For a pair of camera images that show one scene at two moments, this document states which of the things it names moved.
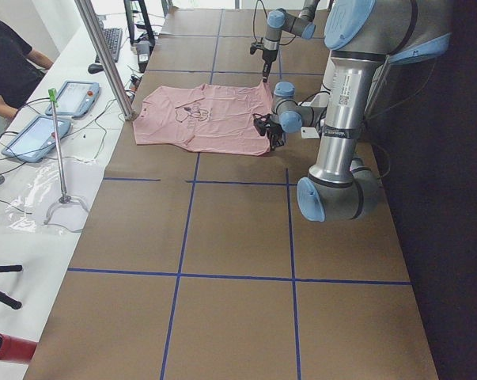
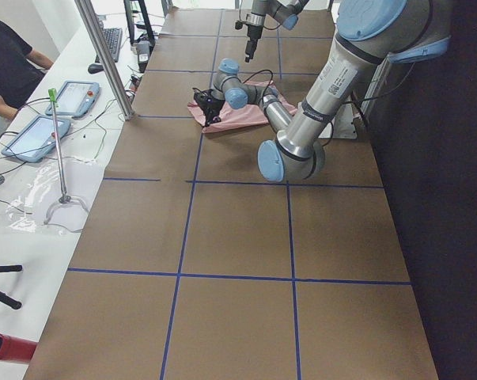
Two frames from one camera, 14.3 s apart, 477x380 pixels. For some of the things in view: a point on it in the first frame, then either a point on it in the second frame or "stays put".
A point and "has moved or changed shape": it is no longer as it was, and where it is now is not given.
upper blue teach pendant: [77, 99] stays put
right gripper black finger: [266, 66] → [251, 44]
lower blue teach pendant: [37, 138] stays put
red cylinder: [9, 348] stays put
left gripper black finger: [276, 139] → [211, 116]
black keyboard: [113, 36] stays put
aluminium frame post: [90, 21] stays put
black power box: [143, 52] stays put
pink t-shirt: [215, 116] has moved or changed shape
